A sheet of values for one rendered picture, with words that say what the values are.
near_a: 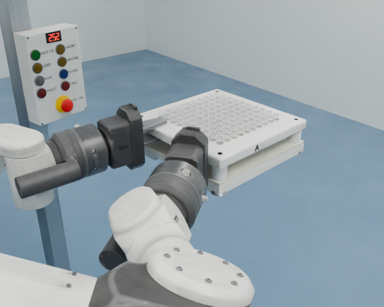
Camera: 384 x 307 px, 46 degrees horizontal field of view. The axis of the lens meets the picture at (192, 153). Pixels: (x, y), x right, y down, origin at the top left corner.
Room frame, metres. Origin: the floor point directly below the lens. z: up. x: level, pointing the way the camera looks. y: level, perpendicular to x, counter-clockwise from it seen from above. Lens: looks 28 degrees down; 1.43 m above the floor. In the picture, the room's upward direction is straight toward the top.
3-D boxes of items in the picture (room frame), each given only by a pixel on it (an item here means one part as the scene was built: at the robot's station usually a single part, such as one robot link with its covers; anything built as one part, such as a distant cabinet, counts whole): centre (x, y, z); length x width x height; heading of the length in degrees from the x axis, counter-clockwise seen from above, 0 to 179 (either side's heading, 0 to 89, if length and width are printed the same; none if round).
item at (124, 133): (0.72, 0.15, 1.07); 0.12 x 0.10 x 0.13; 125
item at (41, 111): (1.27, 0.40, 1.02); 0.17 x 0.06 x 0.26; 140
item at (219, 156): (0.81, -0.05, 1.07); 0.25 x 0.24 x 0.02; 43
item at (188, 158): (0.60, 0.01, 1.07); 0.12 x 0.10 x 0.13; 165
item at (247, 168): (0.81, -0.05, 1.02); 0.24 x 0.24 x 0.02; 43
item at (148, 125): (0.77, 0.08, 1.09); 0.06 x 0.03 x 0.02; 125
